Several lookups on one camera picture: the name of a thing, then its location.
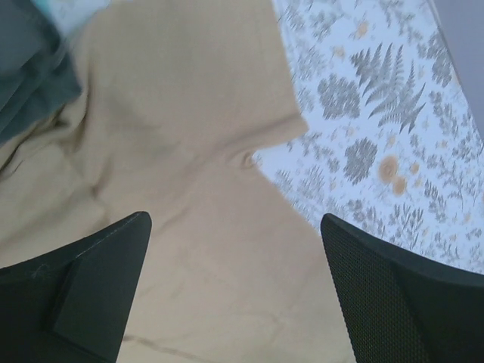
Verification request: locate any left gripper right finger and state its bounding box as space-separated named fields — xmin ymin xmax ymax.
xmin=321 ymin=213 xmax=483 ymax=362

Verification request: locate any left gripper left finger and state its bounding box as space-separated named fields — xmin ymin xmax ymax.
xmin=1 ymin=212 xmax=151 ymax=363

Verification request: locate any tan t shirt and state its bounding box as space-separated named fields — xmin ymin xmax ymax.
xmin=1 ymin=1 xmax=354 ymax=362

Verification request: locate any floral table cloth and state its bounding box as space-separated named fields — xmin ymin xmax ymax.
xmin=254 ymin=1 xmax=483 ymax=273

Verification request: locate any dark grey folded t shirt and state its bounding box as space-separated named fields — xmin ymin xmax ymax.
xmin=1 ymin=1 xmax=82 ymax=144

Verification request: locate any teal folded t shirt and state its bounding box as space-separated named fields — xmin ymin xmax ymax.
xmin=33 ymin=0 xmax=66 ymax=17

